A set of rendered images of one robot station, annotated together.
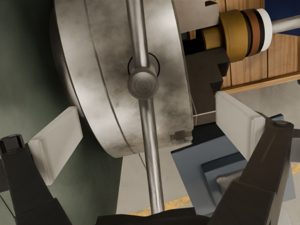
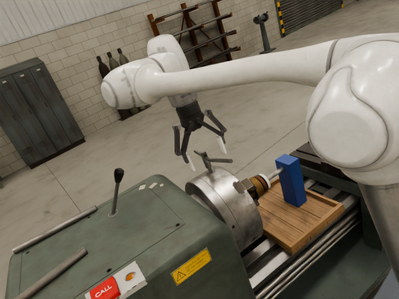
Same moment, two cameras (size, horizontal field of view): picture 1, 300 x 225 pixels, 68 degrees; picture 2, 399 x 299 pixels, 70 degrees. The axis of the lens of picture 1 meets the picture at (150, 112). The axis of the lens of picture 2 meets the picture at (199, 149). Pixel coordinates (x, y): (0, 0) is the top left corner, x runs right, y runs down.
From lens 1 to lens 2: 0.98 m
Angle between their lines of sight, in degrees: 89
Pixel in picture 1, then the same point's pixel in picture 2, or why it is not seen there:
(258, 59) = (308, 216)
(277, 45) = (311, 207)
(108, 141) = (209, 193)
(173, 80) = (219, 169)
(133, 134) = (217, 187)
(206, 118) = (247, 183)
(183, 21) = not seen: hidden behind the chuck
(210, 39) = not seen: hidden behind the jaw
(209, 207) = not seen: outside the picture
